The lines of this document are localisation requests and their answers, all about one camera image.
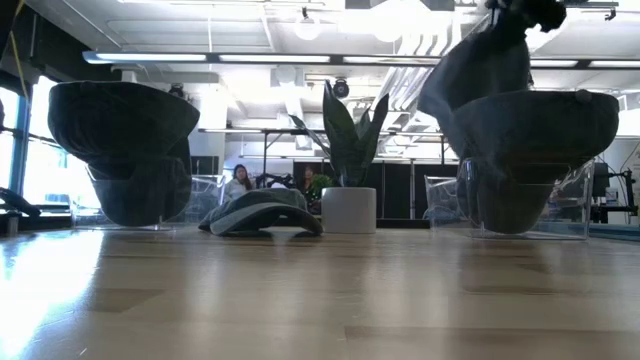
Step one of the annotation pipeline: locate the light grey cap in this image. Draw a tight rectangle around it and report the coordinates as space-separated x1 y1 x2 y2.
417 17 534 151

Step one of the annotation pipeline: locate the blue-grey cap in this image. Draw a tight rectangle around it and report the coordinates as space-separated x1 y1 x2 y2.
452 89 620 235

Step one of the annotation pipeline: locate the dark grey cap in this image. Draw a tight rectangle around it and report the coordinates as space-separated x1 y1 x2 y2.
198 188 325 238

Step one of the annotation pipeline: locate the dark green cap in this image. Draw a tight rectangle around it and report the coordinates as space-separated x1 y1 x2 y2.
47 80 201 227

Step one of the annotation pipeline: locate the black monitor stand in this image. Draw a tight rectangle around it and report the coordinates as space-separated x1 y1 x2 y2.
589 160 640 225

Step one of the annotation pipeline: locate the round ceiling lamp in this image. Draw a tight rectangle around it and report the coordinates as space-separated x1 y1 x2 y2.
293 14 322 42

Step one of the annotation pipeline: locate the green snake plant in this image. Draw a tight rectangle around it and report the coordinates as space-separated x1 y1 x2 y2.
289 79 390 189

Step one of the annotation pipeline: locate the white plant pot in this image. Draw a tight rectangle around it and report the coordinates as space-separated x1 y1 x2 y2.
321 186 378 235

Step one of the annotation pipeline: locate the long ceiling light strip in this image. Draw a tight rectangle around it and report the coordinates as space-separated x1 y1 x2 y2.
82 49 640 70

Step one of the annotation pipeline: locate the person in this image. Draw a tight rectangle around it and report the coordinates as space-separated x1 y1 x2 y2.
222 163 257 204
298 164 321 201

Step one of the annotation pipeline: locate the left clear plastic bin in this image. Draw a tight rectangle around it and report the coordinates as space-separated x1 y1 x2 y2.
69 172 227 232

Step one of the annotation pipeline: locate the yellow hanging cord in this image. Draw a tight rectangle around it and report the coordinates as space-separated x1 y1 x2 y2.
8 0 30 101

